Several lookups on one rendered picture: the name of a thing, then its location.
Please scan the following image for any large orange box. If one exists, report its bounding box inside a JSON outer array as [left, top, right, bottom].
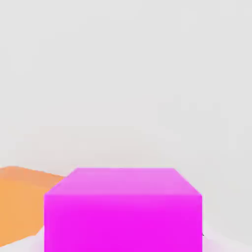
[[0, 165, 67, 248]]

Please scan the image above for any small magenta cube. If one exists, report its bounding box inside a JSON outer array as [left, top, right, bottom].
[[43, 167, 203, 252]]

